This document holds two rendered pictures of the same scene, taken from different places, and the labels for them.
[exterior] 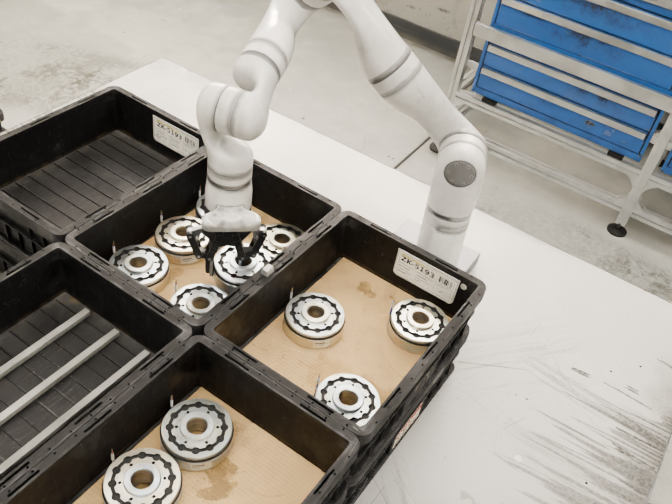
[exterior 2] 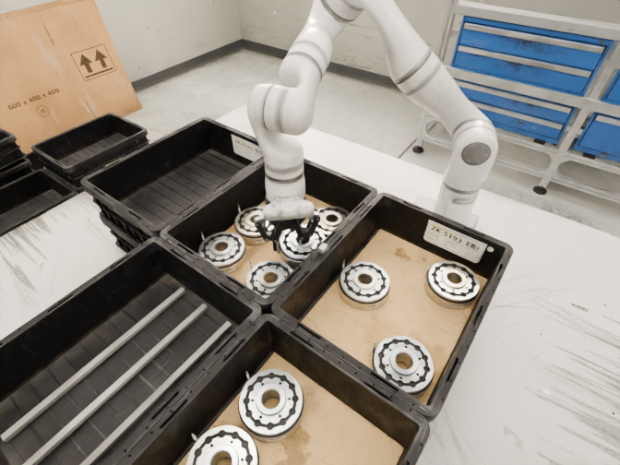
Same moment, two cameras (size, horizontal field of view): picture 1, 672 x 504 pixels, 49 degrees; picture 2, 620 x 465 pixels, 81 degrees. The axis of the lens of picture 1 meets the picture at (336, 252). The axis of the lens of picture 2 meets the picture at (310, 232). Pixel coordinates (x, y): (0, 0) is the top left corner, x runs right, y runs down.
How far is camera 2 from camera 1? 50 cm
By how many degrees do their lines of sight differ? 7
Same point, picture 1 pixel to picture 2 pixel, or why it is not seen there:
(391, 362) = (433, 318)
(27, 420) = (128, 395)
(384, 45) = (410, 45)
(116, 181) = (208, 184)
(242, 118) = (289, 112)
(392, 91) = (417, 87)
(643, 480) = not seen: outside the picture
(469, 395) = (492, 334)
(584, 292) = (565, 240)
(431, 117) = (448, 109)
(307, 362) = (362, 323)
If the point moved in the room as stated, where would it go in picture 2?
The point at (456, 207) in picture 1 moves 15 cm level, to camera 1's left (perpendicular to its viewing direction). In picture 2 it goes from (470, 182) to (405, 176)
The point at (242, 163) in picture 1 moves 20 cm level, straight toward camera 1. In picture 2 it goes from (293, 157) to (292, 245)
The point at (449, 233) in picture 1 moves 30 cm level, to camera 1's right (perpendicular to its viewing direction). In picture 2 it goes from (463, 203) to (593, 216)
